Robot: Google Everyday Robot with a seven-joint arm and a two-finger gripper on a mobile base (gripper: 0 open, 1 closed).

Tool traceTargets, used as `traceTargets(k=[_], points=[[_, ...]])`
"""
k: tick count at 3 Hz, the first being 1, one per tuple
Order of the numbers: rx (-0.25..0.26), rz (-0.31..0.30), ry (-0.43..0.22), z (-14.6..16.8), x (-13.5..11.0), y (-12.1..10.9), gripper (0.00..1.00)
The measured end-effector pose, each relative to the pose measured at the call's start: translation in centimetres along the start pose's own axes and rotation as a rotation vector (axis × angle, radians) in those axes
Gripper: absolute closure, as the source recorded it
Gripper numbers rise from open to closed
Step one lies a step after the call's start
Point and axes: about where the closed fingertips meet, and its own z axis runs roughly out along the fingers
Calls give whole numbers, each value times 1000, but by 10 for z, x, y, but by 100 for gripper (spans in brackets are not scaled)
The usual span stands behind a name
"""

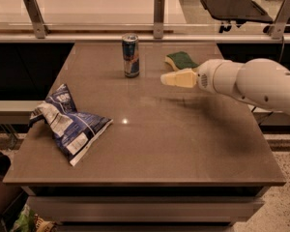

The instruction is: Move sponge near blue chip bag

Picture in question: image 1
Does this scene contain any dark bin on floor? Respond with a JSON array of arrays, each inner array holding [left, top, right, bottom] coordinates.
[[0, 152, 27, 232]]

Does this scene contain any blue silver energy drink can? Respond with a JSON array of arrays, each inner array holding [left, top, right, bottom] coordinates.
[[122, 33, 139, 77]]

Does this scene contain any right metal rail bracket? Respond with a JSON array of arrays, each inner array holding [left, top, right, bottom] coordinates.
[[268, 0, 290, 40]]

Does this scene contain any left metal rail bracket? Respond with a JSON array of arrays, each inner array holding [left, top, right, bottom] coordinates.
[[23, 0, 49, 39]]

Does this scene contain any blue chip bag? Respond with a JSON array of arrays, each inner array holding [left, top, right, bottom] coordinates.
[[29, 84, 113, 166]]

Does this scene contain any middle metal rail bracket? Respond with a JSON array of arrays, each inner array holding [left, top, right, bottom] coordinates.
[[153, 0, 165, 39]]

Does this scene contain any green and yellow sponge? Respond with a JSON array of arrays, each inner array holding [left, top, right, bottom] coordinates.
[[164, 51, 198, 72]]

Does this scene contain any metal rail bracket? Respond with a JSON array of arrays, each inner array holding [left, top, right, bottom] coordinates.
[[153, 0, 165, 39], [23, 0, 49, 39], [268, 0, 290, 40]]

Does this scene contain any green snack bag on floor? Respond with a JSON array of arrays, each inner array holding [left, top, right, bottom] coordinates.
[[9, 204, 57, 232]]

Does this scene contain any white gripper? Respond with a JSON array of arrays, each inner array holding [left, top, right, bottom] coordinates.
[[160, 59, 243, 96]]

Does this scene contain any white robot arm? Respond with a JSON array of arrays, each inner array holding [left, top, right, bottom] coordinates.
[[160, 59, 290, 116]]

